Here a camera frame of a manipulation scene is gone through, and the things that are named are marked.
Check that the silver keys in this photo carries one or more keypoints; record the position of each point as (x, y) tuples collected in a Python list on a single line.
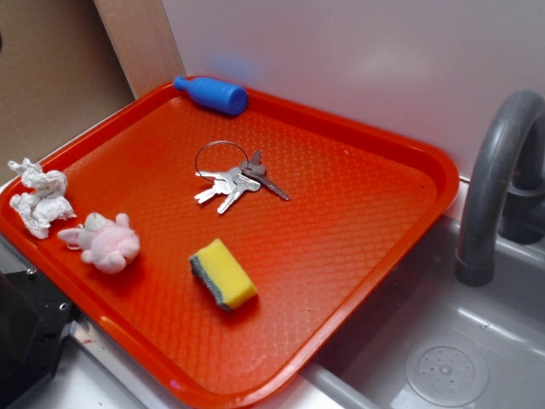
[(249, 176)]

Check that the black box with screws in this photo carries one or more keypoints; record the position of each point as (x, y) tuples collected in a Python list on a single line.
[(36, 318)]

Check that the grey plastic sink basin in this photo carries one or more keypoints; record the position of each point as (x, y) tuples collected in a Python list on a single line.
[(422, 339)]

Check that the wooden board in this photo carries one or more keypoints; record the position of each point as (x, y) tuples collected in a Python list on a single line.
[(143, 42)]

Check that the pink plush toy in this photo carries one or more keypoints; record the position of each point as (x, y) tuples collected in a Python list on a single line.
[(108, 245)]

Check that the crumpled white paper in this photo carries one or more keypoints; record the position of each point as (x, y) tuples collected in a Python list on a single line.
[(45, 201)]

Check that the yellow sponge with green pad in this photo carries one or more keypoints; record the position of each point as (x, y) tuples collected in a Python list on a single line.
[(223, 276)]

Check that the grey curved faucet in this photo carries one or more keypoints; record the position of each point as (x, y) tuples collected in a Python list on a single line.
[(506, 192)]

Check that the orange plastic tray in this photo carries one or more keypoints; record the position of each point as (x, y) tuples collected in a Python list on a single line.
[(360, 198)]

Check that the blue toy bottle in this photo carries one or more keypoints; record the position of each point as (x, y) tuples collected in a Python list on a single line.
[(221, 96)]

